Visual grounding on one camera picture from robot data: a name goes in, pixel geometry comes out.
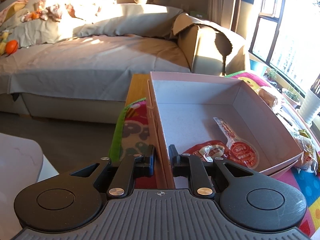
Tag window frame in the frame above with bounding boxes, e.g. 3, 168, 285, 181
249, 0, 320, 98

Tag green digital clock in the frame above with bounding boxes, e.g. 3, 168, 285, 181
190, 10, 208, 20

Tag grey sofa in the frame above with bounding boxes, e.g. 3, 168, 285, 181
0, 4, 250, 125

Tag white ribbed pot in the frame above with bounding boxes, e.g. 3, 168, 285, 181
299, 89, 320, 124

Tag red sausage packet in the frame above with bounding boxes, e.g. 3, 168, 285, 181
182, 140, 248, 168

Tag red round sauce packet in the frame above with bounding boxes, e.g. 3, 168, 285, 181
213, 117, 260, 169

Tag long grey cushion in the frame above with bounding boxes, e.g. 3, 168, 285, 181
72, 4, 184, 38

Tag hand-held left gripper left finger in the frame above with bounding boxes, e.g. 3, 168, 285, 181
70, 144, 157, 197

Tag potted plant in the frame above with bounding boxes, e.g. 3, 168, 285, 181
282, 87, 300, 108

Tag pile of crumpled clothes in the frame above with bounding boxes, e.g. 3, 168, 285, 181
21, 0, 100, 22

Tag beige curtain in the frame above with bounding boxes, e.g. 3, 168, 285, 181
207, 0, 242, 33

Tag pink cloth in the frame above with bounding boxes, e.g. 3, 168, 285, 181
0, 0, 29, 26

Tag clear wrapped snack packet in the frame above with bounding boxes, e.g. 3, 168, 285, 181
294, 130, 318, 173

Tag wrapped brown bread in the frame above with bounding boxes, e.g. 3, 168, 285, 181
258, 86, 279, 108

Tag yellow plush toy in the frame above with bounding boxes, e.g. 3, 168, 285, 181
0, 30, 12, 55

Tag orange ball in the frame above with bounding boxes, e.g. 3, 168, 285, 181
5, 40, 19, 55

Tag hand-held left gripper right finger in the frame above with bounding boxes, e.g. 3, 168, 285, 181
169, 144, 270, 198

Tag colourful duck play mat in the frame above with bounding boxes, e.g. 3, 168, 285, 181
109, 71, 320, 239

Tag blue plastic bucket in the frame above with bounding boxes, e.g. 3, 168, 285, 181
250, 59, 268, 77

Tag pink cardboard box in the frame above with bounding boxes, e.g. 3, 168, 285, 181
147, 71, 304, 189

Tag white side table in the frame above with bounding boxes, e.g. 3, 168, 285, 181
0, 133, 59, 236

